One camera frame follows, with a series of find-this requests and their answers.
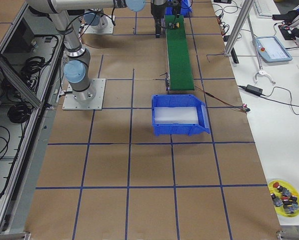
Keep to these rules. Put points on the yellow push button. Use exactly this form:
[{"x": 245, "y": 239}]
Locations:
[{"x": 174, "y": 25}]

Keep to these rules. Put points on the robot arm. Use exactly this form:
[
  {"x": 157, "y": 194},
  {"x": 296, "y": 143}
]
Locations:
[
  {"x": 76, "y": 70},
  {"x": 91, "y": 16}
]

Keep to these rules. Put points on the yellow plate of buttons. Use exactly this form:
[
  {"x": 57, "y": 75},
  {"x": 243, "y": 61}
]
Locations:
[{"x": 285, "y": 198}]

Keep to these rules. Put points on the blue bin robot left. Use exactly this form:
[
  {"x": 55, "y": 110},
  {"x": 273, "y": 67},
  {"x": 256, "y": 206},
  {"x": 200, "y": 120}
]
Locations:
[{"x": 186, "y": 7}]

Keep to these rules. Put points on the blue bin robot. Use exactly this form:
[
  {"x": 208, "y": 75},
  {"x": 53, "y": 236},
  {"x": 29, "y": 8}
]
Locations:
[
  {"x": 186, "y": 7},
  {"x": 180, "y": 100}
]

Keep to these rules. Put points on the green conveyor belt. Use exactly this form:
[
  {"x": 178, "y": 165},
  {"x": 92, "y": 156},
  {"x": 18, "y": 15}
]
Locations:
[{"x": 179, "y": 65}]

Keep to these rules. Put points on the blue bin robot right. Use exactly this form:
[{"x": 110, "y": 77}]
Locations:
[{"x": 180, "y": 100}]

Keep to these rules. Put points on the white foam in right bin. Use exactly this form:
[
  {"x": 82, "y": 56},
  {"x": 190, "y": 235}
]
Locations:
[{"x": 175, "y": 115}]

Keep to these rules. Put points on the teach pendant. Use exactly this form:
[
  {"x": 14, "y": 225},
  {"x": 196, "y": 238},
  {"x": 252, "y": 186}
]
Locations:
[{"x": 271, "y": 49}]

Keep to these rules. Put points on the grabber reaching tool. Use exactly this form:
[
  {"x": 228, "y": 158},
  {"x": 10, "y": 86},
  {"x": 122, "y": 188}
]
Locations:
[{"x": 261, "y": 71}]

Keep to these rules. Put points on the black power adapter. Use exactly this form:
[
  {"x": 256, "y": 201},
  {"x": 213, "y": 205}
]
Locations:
[{"x": 252, "y": 89}]

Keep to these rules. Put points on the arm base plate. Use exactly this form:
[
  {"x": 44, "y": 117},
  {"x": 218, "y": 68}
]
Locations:
[
  {"x": 105, "y": 26},
  {"x": 91, "y": 99}
]

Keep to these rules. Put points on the aluminium frame post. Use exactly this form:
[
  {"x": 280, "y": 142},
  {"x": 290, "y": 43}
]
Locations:
[{"x": 243, "y": 14}]

